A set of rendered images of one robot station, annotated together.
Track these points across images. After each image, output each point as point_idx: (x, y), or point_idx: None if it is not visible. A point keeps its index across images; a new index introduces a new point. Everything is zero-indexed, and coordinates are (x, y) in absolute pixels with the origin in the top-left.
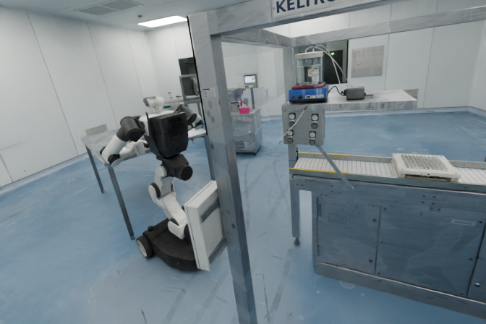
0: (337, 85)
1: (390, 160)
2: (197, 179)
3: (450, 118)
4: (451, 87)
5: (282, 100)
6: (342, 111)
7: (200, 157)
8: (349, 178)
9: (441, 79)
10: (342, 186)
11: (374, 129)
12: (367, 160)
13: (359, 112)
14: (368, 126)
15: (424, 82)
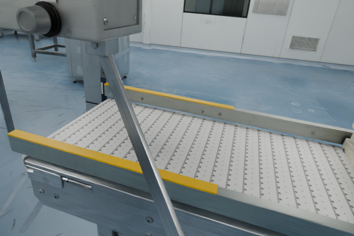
0: (235, 19)
1: (343, 137)
2: (1, 114)
3: (346, 77)
4: (352, 43)
5: (169, 27)
6: (236, 51)
7: (32, 80)
8: (214, 209)
9: (344, 32)
10: (184, 228)
11: (268, 77)
12: (276, 130)
13: (254, 56)
14: (262, 72)
15: (326, 32)
